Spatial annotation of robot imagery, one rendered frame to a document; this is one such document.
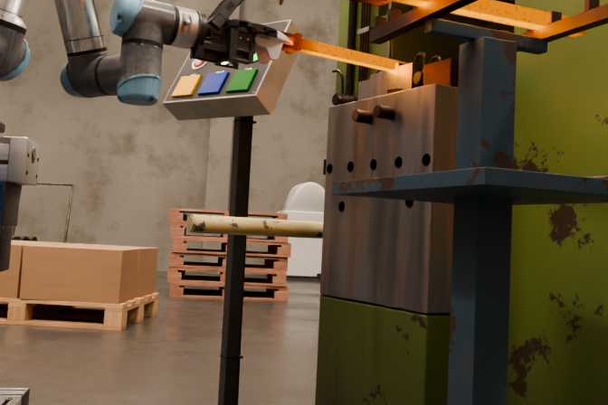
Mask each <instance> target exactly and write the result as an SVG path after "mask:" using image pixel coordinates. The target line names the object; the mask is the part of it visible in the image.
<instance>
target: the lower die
mask: <svg viewBox="0 0 608 405"><path fill-rule="evenodd" d="M422 69H423V64H419V63H414V62H411V63H408V64H403V63H399V62H398V63H396V64H395V70H394V71H388V72H386V71H381V72H378V73H375V74H371V75H370V80H363V81H359V82H358V100H362V99H370V98H373V97H378V96H382V95H386V94H387V90H388V89H413V88H415V87H421V86H419V85H416V84H414V83H413V75H414V74H415V73H416V72H417V71H422Z"/></svg>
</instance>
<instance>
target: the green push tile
mask: <svg viewBox="0 0 608 405"><path fill-rule="evenodd" d="M257 72H258V70H257V69H250V70H242V71H236V72H235V73H234V75H233V77H232V79H231V81H230V83H229V85H228V87H227V89H226V92H227V93H233V92H244V91H249V89H250V87H251V85H252V83H253V81H254V79H255V76H256V74H257Z"/></svg>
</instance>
